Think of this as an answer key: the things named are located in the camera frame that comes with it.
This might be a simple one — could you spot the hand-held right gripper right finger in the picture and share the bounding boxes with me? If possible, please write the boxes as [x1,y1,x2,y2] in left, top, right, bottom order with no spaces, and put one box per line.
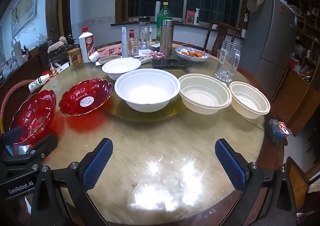
[214,138,298,226]

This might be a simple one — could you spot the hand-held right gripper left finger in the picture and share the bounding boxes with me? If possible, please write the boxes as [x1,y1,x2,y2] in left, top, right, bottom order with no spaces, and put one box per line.
[31,138,113,226]

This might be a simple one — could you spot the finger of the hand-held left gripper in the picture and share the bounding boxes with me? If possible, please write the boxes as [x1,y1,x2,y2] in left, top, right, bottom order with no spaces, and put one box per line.
[25,134,58,162]
[0,126,24,147]

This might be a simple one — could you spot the red glass plate gold rim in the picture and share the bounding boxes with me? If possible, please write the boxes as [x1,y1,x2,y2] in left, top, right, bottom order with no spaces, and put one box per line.
[59,78,112,117]
[12,89,57,145]

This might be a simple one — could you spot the large beige plastic bowl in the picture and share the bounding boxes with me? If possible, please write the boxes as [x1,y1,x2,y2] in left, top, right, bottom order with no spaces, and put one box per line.
[178,73,232,115]

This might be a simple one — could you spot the large white bowl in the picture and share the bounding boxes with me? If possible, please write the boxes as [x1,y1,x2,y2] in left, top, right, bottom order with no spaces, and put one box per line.
[114,68,181,112]

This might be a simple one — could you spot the small white bowl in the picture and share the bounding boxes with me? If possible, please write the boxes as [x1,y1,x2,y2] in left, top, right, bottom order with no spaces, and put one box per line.
[101,57,142,81]

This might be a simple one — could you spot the white milk drink bottle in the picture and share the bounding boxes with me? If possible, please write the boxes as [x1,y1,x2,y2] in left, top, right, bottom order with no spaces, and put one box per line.
[28,73,50,93]

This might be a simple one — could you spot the blue box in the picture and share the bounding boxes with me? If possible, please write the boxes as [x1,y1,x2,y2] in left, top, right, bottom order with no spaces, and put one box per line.
[266,119,293,143]

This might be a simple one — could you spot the small beige plastic bowl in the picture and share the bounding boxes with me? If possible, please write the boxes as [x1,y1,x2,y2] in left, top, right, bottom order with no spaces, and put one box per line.
[229,81,271,119]

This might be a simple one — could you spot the wooden chair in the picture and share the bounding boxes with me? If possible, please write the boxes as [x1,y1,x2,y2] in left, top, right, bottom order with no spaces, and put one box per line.
[282,156,320,206]
[204,21,242,52]

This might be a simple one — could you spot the wooden sideboard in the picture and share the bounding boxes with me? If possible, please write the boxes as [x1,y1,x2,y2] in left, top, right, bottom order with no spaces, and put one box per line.
[0,43,50,91]

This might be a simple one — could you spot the amber jar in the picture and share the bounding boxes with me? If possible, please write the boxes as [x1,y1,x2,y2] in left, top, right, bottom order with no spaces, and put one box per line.
[68,48,83,67]

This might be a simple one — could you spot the fur lined black shoes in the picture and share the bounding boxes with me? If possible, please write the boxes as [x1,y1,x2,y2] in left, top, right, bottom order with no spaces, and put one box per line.
[47,36,79,66]

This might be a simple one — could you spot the glass beer mug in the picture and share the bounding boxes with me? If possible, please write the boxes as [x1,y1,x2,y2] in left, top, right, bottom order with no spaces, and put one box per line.
[215,40,241,82]

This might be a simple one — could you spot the book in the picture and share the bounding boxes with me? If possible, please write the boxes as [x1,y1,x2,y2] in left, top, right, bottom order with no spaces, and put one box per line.
[95,54,125,64]

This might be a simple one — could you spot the white liquor bottle red cap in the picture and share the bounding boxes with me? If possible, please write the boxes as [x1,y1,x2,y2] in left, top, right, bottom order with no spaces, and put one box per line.
[78,27,95,64]

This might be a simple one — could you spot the pink cloth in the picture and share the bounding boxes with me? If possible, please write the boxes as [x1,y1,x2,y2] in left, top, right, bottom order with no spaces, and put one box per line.
[97,45,123,57]

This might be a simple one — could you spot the blue patterned plate with food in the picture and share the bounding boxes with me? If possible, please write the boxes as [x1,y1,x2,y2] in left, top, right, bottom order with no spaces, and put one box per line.
[175,47,210,62]

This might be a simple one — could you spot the black phone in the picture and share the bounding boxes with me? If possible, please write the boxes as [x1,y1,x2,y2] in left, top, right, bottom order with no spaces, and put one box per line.
[152,58,192,68]

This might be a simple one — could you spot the wooden shelf cabinet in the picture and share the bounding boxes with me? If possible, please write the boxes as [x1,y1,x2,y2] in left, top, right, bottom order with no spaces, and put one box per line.
[271,0,320,136]

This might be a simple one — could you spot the small glass bottle red cap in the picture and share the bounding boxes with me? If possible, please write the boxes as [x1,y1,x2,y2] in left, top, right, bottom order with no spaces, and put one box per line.
[128,29,139,57]

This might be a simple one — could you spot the white squeeze tube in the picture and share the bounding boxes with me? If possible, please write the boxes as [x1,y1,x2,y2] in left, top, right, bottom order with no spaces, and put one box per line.
[121,26,129,57]

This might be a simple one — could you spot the grey refrigerator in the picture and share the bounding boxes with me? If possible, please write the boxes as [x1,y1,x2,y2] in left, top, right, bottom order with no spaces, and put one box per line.
[240,0,299,91]

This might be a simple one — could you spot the tall clear glass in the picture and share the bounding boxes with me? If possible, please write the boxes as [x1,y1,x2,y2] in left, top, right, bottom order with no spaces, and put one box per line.
[138,16,151,50]

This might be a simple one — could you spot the stainless steel thermos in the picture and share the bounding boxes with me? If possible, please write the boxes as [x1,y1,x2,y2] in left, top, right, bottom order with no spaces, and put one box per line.
[159,19,174,55]

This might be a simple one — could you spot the green plastic bottle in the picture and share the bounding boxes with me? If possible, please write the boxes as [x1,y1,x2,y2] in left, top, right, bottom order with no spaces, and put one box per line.
[156,2,173,42]

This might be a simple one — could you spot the white paper roll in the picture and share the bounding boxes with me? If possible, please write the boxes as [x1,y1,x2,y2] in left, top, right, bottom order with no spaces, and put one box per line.
[154,1,161,22]

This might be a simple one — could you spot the framed wall painting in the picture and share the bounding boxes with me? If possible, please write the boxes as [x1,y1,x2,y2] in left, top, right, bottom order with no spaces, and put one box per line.
[10,0,42,38]

